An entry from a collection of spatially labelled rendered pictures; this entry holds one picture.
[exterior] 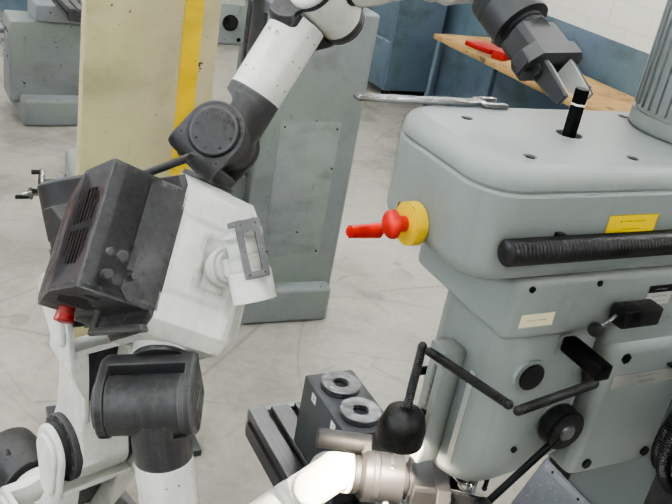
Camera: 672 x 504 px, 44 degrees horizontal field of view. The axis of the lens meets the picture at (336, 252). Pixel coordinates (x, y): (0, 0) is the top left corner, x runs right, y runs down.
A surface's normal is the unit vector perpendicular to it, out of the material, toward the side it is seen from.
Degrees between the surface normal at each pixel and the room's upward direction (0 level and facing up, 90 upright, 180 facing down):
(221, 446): 0
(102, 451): 81
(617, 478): 90
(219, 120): 62
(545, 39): 30
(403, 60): 90
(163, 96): 90
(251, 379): 0
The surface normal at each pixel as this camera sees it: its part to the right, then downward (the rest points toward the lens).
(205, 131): -0.08, -0.06
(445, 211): -0.89, 0.05
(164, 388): -0.01, -0.59
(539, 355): 0.43, 0.46
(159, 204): 0.65, -0.10
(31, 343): 0.17, -0.89
